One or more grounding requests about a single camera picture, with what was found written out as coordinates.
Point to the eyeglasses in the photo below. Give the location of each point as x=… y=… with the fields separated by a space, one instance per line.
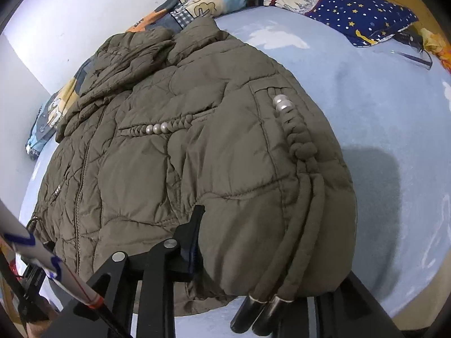
x=414 y=58

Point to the orange yellow cloth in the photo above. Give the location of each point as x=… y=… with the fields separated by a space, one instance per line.
x=437 y=42

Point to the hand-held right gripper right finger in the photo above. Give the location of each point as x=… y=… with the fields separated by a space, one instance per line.
x=352 y=310

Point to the light blue bed sheet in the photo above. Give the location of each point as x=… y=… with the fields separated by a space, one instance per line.
x=387 y=112

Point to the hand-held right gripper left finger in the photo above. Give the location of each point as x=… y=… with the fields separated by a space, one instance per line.
x=192 y=253

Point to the star print pillow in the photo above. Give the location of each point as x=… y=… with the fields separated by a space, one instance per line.
x=352 y=10

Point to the olive quilted puffer jacket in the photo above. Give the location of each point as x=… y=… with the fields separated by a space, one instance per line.
x=176 y=148

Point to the white blue marked pole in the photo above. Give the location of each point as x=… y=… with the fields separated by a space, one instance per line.
x=35 y=246

